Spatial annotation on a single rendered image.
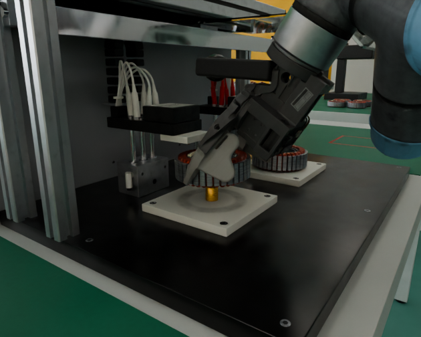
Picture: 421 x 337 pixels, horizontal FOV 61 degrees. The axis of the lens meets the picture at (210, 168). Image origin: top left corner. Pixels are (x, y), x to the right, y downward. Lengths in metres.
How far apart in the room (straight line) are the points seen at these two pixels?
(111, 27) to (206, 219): 0.28
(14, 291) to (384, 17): 0.44
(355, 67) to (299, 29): 5.50
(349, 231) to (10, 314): 0.40
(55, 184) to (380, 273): 0.39
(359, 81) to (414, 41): 5.56
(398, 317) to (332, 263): 1.34
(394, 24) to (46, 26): 0.35
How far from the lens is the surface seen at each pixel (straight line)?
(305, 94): 0.43
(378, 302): 0.42
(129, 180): 0.59
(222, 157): 0.45
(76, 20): 0.48
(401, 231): 0.59
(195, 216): 0.49
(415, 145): 0.46
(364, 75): 5.88
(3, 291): 0.45
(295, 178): 0.67
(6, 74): 0.54
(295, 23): 0.42
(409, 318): 1.76
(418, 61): 0.35
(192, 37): 0.63
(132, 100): 0.58
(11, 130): 0.53
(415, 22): 0.34
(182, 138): 0.52
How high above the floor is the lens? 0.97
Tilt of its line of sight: 16 degrees down
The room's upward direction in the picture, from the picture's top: straight up
